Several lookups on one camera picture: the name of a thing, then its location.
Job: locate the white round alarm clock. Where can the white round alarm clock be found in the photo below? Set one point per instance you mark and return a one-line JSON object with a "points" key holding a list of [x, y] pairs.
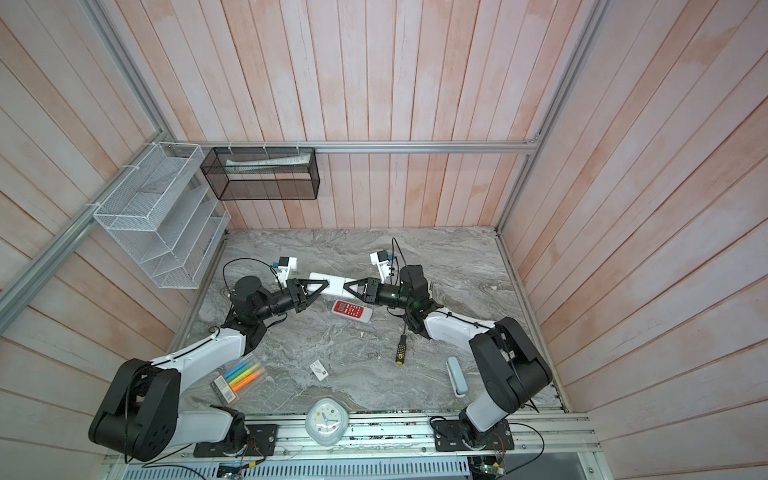
{"points": [[326, 422]]}

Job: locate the pack of coloured highlighters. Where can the pack of coloured highlighters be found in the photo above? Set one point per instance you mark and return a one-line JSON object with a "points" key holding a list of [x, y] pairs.
{"points": [[233, 383]]}

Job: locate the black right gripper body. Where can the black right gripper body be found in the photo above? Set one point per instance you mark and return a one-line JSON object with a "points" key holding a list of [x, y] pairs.
{"points": [[389, 295]]}

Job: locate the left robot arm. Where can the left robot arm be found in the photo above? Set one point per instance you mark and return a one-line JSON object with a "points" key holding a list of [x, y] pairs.
{"points": [[139, 416]]}

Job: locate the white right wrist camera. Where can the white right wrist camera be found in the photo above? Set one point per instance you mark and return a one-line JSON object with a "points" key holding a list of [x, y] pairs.
{"points": [[383, 262]]}

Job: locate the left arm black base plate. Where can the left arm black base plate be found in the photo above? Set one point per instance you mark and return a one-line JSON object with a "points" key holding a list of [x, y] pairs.
{"points": [[254, 439]]}

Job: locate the small white red card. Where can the small white red card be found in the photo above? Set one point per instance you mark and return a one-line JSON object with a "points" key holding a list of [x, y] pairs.
{"points": [[319, 370]]}

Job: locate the light blue glasses case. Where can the light blue glasses case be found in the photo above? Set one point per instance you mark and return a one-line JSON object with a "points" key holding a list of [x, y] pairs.
{"points": [[457, 379]]}

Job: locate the black wire mesh basket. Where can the black wire mesh basket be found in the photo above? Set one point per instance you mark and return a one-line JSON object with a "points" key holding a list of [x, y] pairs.
{"points": [[273, 186]]}

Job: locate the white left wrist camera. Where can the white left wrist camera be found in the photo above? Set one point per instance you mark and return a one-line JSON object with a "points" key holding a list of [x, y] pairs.
{"points": [[283, 267]]}

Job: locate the white wire mesh shelf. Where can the white wire mesh shelf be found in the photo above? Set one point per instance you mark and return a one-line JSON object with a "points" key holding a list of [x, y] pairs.
{"points": [[166, 220]]}

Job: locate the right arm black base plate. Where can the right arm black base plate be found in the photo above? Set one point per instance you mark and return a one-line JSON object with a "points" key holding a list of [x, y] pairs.
{"points": [[460, 435]]}

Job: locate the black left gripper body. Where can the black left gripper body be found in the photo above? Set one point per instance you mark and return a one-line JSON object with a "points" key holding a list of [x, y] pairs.
{"points": [[293, 287]]}

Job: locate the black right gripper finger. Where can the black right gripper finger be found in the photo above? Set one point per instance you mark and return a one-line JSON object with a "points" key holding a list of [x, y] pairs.
{"points": [[360, 296], [360, 285]]}

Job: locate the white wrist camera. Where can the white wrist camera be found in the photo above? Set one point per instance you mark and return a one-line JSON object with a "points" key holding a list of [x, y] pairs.
{"points": [[383, 262], [283, 267]]}

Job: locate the aluminium front rail frame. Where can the aluminium front rail frame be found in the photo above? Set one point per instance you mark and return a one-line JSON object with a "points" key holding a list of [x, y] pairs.
{"points": [[399, 445]]}

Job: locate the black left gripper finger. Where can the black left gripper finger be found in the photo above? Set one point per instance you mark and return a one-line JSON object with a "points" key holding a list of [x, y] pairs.
{"points": [[302, 303], [313, 287]]}

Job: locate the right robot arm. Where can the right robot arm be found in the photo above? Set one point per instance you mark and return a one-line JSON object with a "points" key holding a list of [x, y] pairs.
{"points": [[511, 367]]}

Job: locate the black yellow handled screwdriver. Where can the black yellow handled screwdriver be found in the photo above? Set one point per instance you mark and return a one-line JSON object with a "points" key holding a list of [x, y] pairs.
{"points": [[401, 349]]}

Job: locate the white paper in basket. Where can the white paper in basket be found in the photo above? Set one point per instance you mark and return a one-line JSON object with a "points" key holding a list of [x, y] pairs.
{"points": [[290, 164]]}

